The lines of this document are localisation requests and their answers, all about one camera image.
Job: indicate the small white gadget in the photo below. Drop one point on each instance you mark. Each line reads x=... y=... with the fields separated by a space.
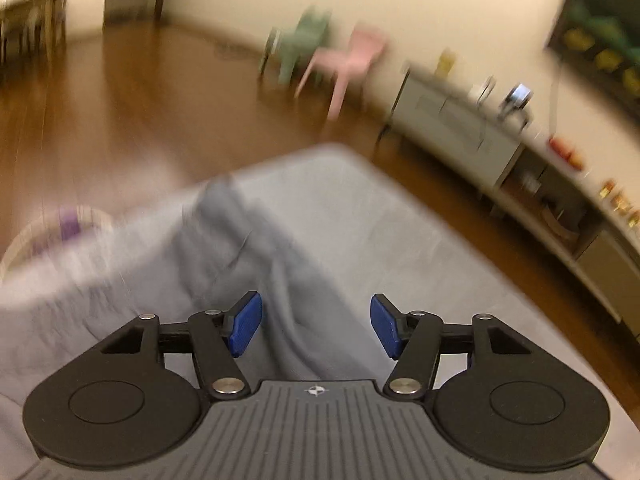
x=520 y=94

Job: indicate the purple item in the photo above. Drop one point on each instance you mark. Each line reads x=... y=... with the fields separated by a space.
x=70 y=222

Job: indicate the red fruit plate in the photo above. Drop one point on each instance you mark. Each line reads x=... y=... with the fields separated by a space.
x=562 y=149

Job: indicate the small yellow ornament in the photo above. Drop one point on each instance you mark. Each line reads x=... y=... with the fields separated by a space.
x=445 y=62

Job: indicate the long tv cabinet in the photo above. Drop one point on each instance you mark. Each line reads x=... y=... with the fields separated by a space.
x=450 y=115

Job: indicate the small amber jar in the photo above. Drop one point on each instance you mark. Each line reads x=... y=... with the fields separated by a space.
x=607 y=188

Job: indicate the woven basket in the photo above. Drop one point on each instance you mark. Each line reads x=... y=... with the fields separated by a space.
x=20 y=250

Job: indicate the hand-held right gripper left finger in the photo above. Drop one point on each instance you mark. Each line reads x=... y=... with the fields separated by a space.
x=245 y=325

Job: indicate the green child chair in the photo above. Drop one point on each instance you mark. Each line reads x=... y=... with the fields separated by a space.
x=305 y=35

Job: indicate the wall television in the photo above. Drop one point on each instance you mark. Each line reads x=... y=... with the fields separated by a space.
x=600 y=45

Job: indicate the gold bowl ornament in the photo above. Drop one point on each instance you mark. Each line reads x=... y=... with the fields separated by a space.
x=624 y=205

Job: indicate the grey garment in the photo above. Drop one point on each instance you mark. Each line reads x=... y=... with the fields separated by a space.
x=280 y=280

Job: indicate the dining table with chairs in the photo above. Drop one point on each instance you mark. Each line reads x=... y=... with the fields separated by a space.
x=30 y=15

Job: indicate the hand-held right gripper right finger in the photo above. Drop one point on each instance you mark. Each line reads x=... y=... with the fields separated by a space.
x=386 y=325

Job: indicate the pink child chair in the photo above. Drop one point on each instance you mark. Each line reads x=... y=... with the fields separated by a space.
x=350 y=55

